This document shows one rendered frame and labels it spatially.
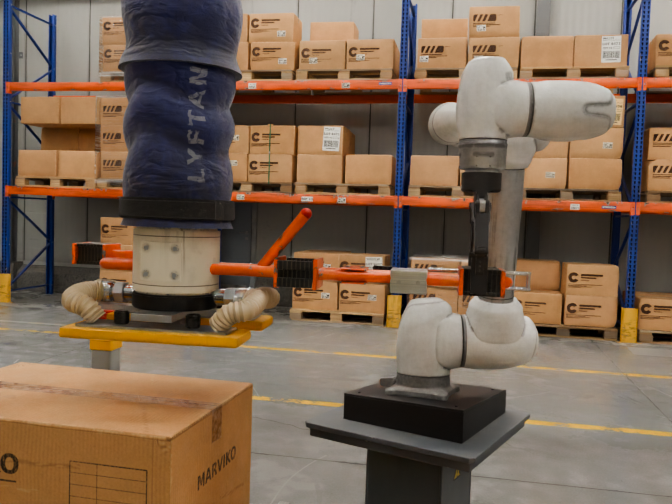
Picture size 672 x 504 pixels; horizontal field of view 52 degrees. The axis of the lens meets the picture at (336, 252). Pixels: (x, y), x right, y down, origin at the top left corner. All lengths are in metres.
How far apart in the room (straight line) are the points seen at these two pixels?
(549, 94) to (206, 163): 0.64
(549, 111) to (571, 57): 7.34
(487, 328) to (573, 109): 0.82
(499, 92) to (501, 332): 0.85
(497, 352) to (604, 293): 6.62
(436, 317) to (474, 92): 0.83
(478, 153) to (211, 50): 0.53
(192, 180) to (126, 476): 0.53
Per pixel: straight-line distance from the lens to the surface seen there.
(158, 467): 1.25
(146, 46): 1.35
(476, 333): 1.97
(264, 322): 1.44
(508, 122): 1.30
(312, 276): 1.30
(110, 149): 9.63
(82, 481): 1.33
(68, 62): 11.77
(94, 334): 1.34
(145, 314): 1.31
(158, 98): 1.33
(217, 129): 1.34
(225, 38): 1.37
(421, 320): 1.95
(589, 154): 8.53
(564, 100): 1.33
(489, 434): 1.97
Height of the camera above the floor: 1.33
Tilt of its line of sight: 3 degrees down
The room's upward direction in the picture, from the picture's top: 2 degrees clockwise
